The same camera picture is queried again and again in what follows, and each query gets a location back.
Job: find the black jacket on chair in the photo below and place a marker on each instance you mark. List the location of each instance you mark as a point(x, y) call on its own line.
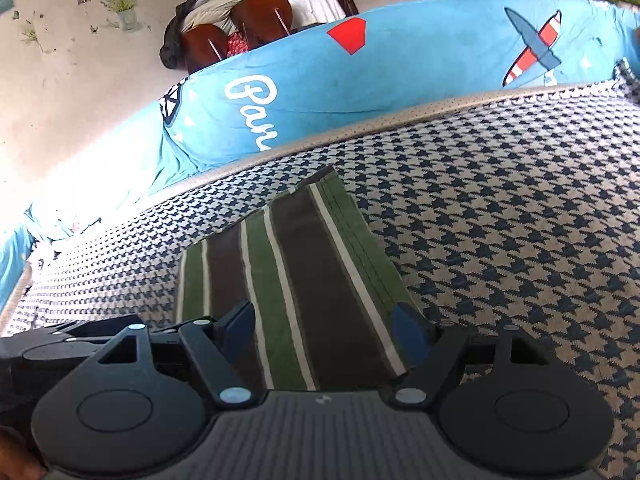
point(188, 15)

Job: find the houndstooth sofa seat cover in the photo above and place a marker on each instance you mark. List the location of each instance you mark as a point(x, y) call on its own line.
point(524, 210)

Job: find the green brown striped garment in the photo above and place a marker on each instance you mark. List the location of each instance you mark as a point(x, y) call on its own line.
point(322, 288)

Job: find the dark red wooden chair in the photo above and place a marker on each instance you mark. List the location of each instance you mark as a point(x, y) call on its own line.
point(262, 21)
point(202, 46)

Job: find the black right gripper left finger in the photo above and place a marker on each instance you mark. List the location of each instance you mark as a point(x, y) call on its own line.
point(117, 414)

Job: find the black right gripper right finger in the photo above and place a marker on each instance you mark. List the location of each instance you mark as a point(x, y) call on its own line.
point(502, 402)

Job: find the white clothed dining table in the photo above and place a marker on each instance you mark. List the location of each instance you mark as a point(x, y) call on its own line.
point(307, 13)

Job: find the blue printed sofa back cover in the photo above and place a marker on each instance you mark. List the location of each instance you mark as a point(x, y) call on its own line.
point(327, 77)

